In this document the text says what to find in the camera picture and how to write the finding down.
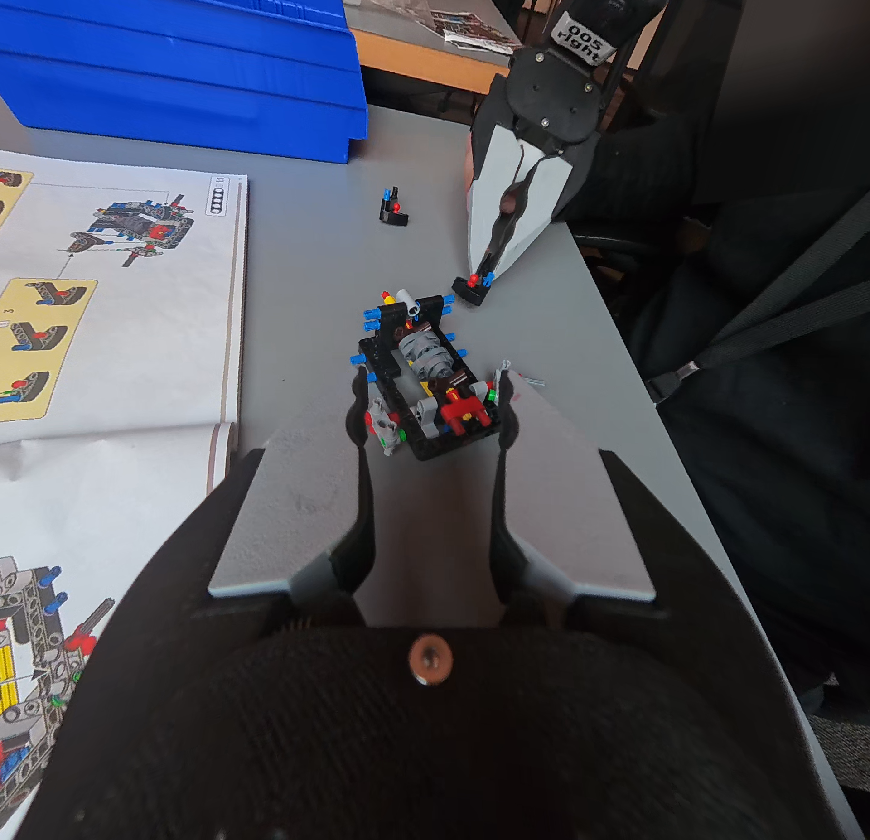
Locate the person's right forearm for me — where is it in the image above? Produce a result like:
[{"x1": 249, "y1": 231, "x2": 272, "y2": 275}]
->
[{"x1": 571, "y1": 72, "x2": 708, "y2": 243}]

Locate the blue storage bin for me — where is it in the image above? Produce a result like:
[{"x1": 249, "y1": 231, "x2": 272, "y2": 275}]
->
[{"x1": 0, "y1": 0, "x2": 370, "y2": 166}]

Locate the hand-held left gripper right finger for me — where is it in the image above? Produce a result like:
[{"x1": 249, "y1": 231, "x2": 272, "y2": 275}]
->
[{"x1": 489, "y1": 371, "x2": 658, "y2": 610}]

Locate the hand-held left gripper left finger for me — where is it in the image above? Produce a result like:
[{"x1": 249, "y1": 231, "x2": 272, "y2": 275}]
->
[{"x1": 207, "y1": 367, "x2": 377, "y2": 602}]

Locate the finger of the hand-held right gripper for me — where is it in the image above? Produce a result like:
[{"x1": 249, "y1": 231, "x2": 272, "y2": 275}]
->
[
  {"x1": 465, "y1": 125, "x2": 523, "y2": 277},
  {"x1": 484, "y1": 157, "x2": 573, "y2": 277}
]

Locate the colourful printed leaflet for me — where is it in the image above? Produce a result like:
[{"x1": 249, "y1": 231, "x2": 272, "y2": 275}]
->
[{"x1": 430, "y1": 10, "x2": 523, "y2": 56}]

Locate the lego instruction booklet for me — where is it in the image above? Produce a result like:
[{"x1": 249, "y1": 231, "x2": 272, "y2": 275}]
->
[{"x1": 0, "y1": 148, "x2": 250, "y2": 814}]

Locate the lego chassis assembly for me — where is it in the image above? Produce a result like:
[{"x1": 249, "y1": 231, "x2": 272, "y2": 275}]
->
[{"x1": 350, "y1": 287, "x2": 548, "y2": 462}]

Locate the black office chair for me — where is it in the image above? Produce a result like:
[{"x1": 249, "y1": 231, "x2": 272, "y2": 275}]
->
[{"x1": 574, "y1": 232, "x2": 657, "y2": 263}]

